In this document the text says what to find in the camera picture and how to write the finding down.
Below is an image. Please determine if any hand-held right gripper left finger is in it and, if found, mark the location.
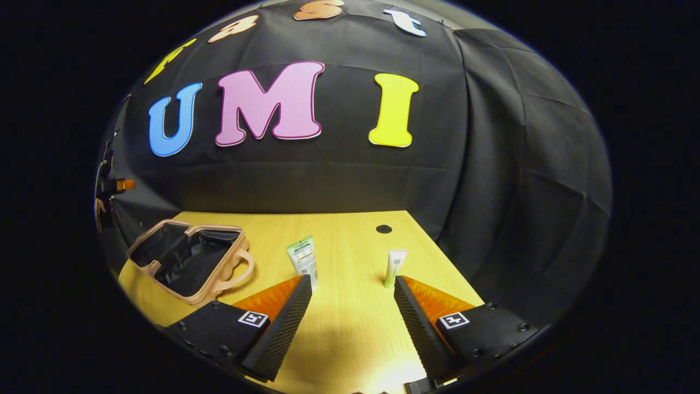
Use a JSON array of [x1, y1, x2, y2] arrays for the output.
[[164, 274, 313, 383]]

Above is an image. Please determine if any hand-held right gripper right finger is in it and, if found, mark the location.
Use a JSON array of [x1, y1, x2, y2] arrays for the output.
[[394, 275, 539, 386]]

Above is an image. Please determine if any wide white green-topped tube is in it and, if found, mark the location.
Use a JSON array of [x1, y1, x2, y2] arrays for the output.
[[285, 236, 319, 291]]

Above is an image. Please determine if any slim white tube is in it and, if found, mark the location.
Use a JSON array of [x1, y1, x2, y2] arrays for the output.
[[383, 250, 409, 289]]

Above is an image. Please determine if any black backdrop cloth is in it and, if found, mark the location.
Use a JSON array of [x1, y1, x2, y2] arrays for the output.
[[98, 0, 613, 329]]

